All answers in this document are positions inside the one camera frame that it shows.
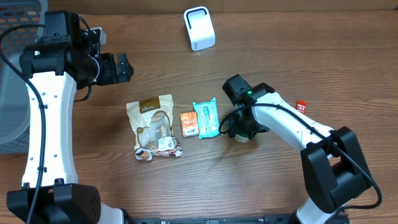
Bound green lid jar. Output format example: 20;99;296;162
234;134;250;142

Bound teal wet wipes pack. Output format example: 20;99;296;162
193;97;220;139

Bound beige snack pouch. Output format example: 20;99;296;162
126;95;183;161

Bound red coffee stick sachet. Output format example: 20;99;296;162
296;100;307;114

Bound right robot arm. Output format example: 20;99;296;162
221;77;376;223

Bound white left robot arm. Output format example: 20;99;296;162
7;26;133;223

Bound white barcode scanner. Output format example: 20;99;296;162
183;6;216;52

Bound orange small box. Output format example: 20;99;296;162
180;111;199;137

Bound grey plastic shopping basket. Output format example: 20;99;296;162
1;0;49;154

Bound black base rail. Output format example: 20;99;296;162
129;213;351;224

